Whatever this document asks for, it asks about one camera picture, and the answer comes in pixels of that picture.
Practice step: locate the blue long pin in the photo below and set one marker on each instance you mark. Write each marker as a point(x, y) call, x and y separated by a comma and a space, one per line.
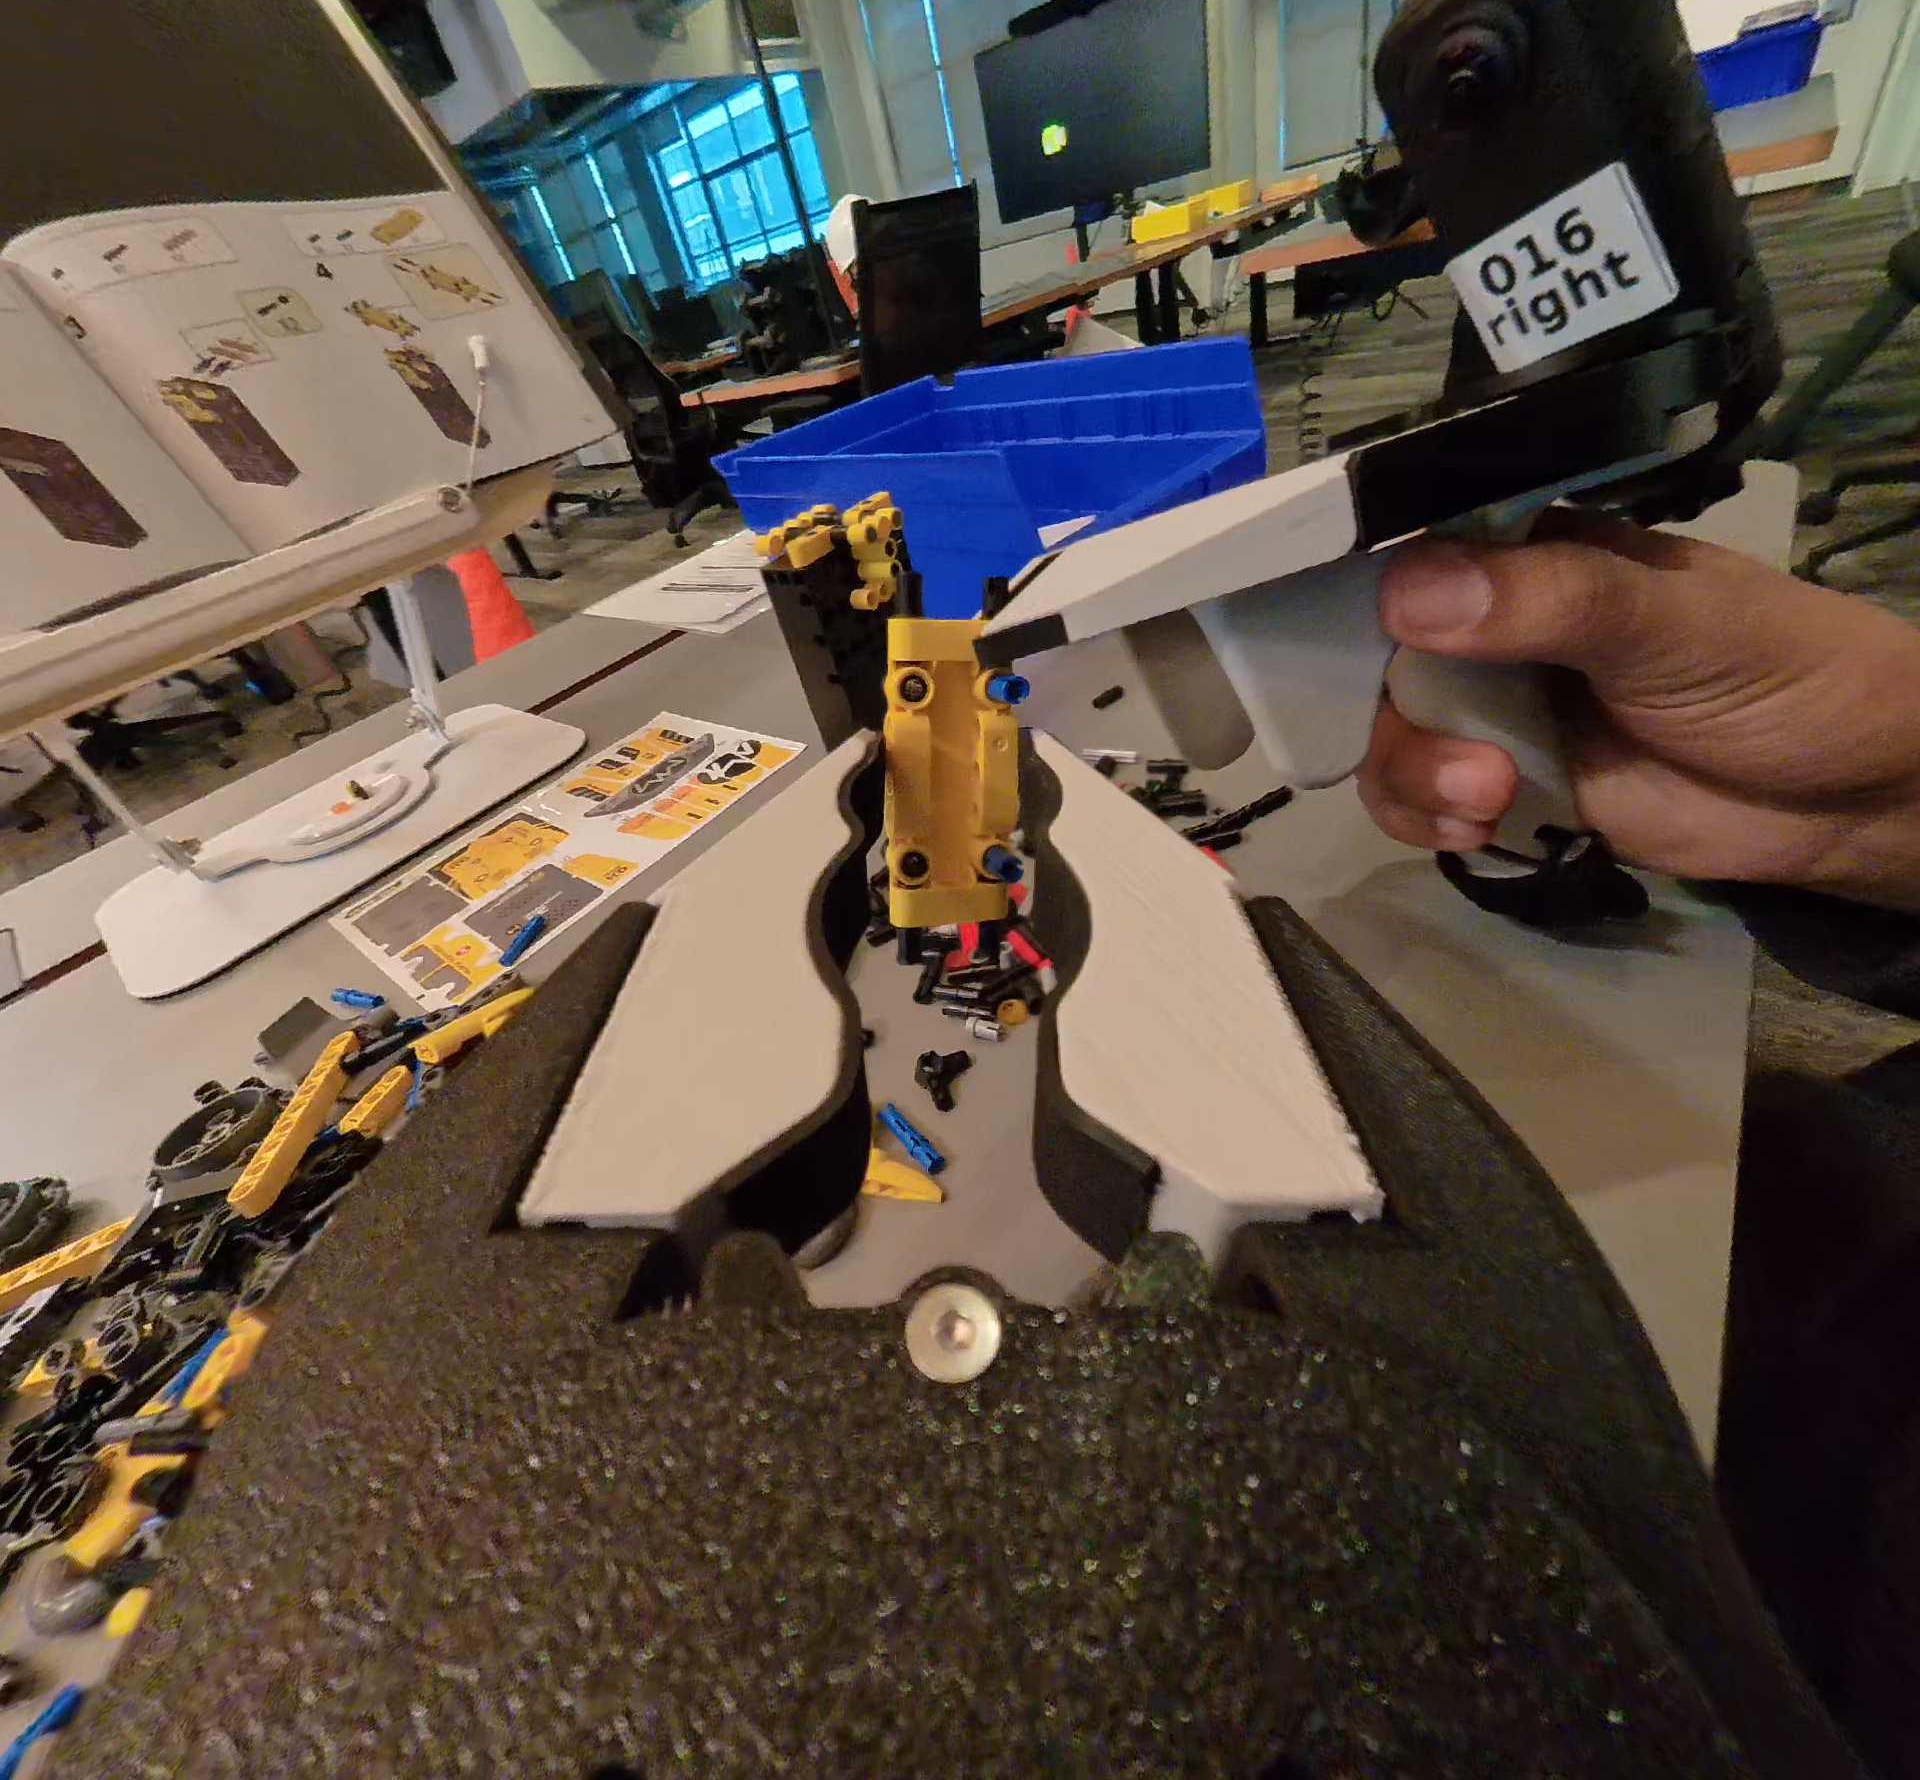
point(910, 1138)

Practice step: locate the yellow storage box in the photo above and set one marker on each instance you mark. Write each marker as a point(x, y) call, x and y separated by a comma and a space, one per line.
point(1193, 217)

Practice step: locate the orange cone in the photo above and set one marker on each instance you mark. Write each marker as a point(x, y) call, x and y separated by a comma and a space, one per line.
point(493, 612)

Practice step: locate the white book stand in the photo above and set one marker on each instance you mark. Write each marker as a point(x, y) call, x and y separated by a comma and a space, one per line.
point(345, 821)

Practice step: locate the blue storage bin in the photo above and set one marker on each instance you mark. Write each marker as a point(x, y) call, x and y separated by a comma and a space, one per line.
point(1763, 61)
point(1052, 447)

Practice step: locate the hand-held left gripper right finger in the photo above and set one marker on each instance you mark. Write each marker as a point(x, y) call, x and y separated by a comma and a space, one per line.
point(1200, 1029)

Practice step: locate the yellow wedge brick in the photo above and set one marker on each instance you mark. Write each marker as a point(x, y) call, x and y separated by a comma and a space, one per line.
point(901, 1184)

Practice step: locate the pile of yellow grey bricks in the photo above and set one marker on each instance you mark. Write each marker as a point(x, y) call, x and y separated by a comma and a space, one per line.
point(194, 1210)

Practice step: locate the yellow brick assembly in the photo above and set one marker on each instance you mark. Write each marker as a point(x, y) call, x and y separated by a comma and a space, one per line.
point(946, 761)

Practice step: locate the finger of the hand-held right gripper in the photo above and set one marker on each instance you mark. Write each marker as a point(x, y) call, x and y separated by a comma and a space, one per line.
point(1200, 560)

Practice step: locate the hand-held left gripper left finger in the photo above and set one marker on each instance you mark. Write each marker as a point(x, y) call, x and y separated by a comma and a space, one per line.
point(689, 1045)

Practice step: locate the white paper sheet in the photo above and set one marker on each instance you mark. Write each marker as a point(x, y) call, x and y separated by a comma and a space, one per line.
point(676, 587)

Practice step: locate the yellow sticker sheet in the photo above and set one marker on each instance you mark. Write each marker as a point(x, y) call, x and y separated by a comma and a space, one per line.
point(495, 895)

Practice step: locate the person's right hand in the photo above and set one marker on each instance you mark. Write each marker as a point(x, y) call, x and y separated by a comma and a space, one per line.
point(1680, 701)

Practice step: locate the pile of black red pins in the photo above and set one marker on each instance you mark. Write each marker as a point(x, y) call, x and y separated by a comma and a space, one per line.
point(976, 979)

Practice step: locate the black block with yellow beams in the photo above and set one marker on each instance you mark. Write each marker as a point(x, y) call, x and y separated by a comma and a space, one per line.
point(817, 654)

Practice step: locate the instruction booklet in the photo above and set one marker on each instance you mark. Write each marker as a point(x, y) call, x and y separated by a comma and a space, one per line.
point(300, 356)

